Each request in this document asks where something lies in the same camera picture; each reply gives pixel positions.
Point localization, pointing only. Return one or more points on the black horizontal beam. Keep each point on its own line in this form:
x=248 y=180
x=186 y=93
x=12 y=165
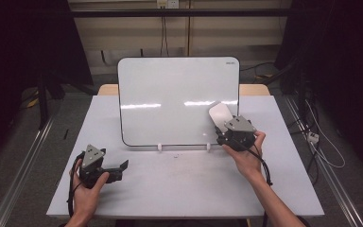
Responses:
x=176 y=13

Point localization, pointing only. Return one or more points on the white wall socket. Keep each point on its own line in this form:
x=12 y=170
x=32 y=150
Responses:
x=167 y=3

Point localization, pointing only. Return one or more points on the white power strip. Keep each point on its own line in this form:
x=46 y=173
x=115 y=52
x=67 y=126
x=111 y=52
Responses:
x=313 y=137

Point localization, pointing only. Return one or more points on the person's right hand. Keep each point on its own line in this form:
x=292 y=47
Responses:
x=245 y=160

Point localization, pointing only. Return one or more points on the white whiteboard with dark rim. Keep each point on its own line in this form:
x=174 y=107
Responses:
x=176 y=94

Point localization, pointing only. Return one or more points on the dark curtain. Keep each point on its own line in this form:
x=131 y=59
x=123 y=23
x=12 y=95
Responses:
x=19 y=41
x=343 y=63

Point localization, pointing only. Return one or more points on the person's left hand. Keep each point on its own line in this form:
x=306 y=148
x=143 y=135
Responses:
x=86 y=198

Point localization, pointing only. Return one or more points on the small black floor item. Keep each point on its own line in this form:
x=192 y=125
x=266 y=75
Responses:
x=65 y=134

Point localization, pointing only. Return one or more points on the black metal stand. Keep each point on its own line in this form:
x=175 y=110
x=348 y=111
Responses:
x=43 y=101

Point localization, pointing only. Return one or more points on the wooden table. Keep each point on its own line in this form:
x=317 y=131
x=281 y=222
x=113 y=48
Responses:
x=258 y=90

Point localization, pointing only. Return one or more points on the white plastic whiteboard foot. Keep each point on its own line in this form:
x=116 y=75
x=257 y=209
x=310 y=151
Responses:
x=159 y=147
x=208 y=146

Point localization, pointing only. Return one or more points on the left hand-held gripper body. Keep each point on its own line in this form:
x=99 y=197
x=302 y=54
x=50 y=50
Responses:
x=91 y=157

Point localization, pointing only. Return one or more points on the aluminium floor rail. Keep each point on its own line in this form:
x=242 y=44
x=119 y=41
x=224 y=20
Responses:
x=19 y=176
x=324 y=170

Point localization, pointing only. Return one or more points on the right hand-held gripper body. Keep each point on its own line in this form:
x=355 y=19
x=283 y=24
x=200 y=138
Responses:
x=239 y=130

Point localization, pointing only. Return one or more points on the white whiteboard eraser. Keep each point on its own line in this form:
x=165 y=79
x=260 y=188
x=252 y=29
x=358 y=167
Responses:
x=220 y=114

